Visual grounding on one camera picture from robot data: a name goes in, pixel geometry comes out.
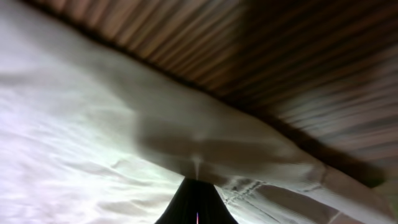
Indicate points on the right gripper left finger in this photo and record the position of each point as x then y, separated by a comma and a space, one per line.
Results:
183, 207

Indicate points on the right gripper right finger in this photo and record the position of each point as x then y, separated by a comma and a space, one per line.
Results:
211, 208

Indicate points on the beige khaki shorts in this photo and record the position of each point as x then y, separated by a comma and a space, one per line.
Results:
88, 136

